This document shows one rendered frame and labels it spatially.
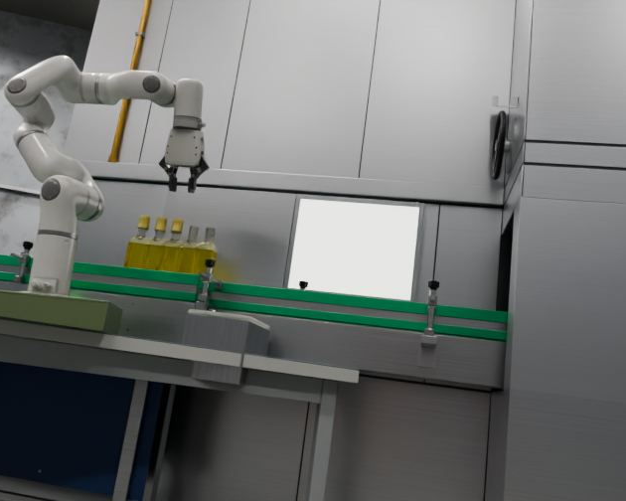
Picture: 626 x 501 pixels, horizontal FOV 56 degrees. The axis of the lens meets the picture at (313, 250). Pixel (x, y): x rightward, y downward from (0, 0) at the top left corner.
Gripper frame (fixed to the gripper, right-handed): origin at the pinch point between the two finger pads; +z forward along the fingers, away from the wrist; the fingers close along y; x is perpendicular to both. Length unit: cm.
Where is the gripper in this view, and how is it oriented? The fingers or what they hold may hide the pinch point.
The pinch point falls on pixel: (182, 185)
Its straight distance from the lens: 168.2
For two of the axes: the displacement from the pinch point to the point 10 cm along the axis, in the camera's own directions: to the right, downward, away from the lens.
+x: -2.0, 0.2, -9.8
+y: -9.8, -0.9, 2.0
